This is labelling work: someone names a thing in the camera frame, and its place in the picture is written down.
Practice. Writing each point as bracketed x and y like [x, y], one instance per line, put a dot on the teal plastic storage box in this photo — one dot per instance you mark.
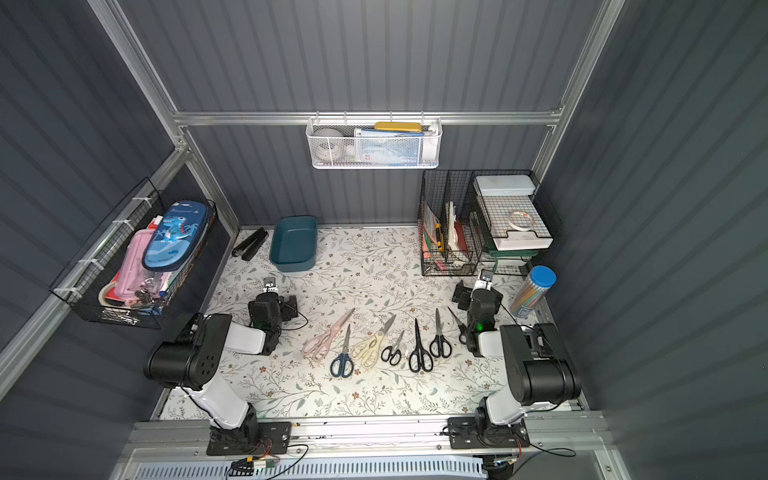
[294, 244]

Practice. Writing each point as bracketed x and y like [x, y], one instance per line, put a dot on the blue lid pencil tube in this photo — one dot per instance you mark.
[534, 287]

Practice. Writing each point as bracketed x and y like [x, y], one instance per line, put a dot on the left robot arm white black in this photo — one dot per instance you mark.
[188, 359]

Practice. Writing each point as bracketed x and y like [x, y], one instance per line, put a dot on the grid pattern notebook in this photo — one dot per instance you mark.
[495, 211]

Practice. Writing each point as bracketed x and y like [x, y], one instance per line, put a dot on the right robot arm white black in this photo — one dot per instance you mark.
[540, 376]

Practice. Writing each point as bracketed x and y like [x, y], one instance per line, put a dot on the large black scissors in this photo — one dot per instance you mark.
[420, 359]

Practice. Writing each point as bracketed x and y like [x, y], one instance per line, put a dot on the black wire side basket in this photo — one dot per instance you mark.
[86, 284]

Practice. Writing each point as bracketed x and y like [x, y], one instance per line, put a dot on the medium black scissors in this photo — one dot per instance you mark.
[439, 347]

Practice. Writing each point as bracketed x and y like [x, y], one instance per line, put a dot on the white box on organizer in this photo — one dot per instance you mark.
[505, 185]

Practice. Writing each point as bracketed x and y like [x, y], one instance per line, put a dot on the blue packet in basket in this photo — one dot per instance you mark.
[387, 148]

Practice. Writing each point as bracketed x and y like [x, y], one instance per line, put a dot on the small black scissors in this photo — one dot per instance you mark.
[392, 354]

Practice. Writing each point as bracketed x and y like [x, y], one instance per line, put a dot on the pink kitchen scissors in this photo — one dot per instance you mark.
[320, 345]

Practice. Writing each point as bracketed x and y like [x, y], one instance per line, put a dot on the white wire wall basket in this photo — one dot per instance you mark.
[347, 146]

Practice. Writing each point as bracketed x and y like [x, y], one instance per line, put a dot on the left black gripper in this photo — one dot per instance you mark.
[268, 299]

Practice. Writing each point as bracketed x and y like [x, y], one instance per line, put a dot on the tape roll on notebook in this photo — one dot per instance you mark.
[520, 221]

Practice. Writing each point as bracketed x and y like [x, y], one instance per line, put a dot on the pink pencil case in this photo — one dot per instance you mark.
[134, 283]

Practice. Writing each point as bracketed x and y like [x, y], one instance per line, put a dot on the white tape roll in basket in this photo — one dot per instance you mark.
[327, 145]

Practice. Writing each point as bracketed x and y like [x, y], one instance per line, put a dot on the black stapler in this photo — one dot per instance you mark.
[248, 248]

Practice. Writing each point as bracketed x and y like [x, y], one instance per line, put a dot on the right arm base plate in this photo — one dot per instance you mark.
[465, 433]

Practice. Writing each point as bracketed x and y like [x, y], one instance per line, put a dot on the blue dinosaur pencil case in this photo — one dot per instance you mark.
[180, 232]

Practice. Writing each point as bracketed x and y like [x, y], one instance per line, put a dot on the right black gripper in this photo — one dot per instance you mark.
[475, 297]

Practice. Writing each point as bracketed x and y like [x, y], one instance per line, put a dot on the black wire desk organizer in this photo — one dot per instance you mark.
[454, 240]

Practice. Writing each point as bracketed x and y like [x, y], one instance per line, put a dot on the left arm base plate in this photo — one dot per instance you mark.
[250, 440]

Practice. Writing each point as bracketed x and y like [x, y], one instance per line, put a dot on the cream yellow kitchen scissors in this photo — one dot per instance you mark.
[366, 352]

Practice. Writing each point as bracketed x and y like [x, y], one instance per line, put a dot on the blue handled scissors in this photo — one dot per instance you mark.
[342, 366]

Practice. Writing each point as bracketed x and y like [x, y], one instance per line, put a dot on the aluminium front rail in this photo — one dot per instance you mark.
[563, 444]

